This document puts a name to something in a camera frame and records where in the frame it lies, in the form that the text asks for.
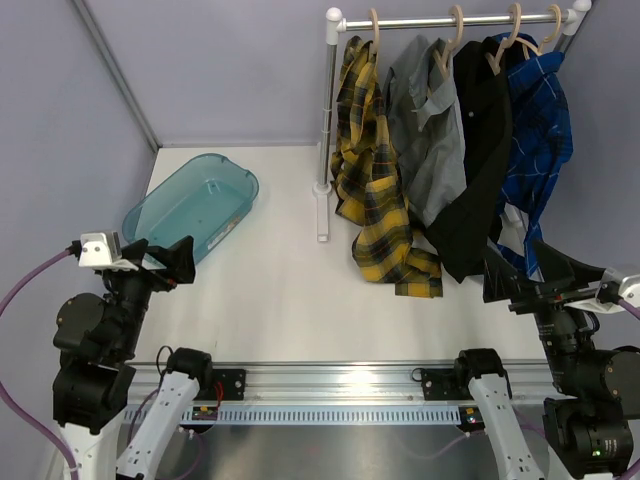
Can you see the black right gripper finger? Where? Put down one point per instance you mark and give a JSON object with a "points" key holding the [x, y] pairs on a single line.
{"points": [[559, 270], [501, 280]]}

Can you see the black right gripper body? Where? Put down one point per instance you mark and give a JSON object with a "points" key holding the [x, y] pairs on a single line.
{"points": [[551, 299]]}

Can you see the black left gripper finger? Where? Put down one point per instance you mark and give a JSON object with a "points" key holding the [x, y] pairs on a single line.
{"points": [[136, 250], [177, 262]]}

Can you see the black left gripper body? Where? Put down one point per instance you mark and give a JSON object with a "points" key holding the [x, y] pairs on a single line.
{"points": [[134, 287]]}

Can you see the yellow plaid shirt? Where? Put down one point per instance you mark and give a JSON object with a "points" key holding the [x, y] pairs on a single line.
{"points": [[368, 185]]}

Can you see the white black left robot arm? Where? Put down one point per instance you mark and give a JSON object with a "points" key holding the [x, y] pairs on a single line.
{"points": [[97, 337]]}

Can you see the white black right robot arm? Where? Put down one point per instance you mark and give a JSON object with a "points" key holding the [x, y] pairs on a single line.
{"points": [[587, 427]]}

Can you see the black shirt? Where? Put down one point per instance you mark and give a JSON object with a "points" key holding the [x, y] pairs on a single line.
{"points": [[461, 230]]}

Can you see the blue plaid shirt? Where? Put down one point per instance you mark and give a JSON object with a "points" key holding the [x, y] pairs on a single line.
{"points": [[541, 141]]}

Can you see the grey shirt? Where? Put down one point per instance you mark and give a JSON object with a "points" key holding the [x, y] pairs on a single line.
{"points": [[425, 127]]}

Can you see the wooden hanger of grey shirt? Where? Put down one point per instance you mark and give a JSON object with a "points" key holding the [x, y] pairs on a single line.
{"points": [[441, 58]]}

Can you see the wooden hanger of black shirt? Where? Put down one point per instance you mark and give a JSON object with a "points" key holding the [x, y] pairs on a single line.
{"points": [[494, 60]]}

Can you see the teal plastic tub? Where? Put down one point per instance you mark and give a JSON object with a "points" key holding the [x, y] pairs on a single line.
{"points": [[205, 198]]}

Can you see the white metal clothes rack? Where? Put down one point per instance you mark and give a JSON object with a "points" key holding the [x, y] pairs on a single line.
{"points": [[567, 23]]}

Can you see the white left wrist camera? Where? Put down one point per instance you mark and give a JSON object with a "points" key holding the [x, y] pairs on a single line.
{"points": [[99, 250]]}

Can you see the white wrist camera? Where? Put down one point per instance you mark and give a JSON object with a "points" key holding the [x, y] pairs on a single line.
{"points": [[619, 291], [99, 250]]}

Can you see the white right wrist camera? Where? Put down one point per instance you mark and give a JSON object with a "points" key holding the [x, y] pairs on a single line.
{"points": [[619, 291]]}

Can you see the aluminium mounting rail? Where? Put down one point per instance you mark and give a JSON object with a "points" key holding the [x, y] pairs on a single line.
{"points": [[357, 383]]}

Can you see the white slotted cable duct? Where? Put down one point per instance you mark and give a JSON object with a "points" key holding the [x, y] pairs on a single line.
{"points": [[235, 414]]}

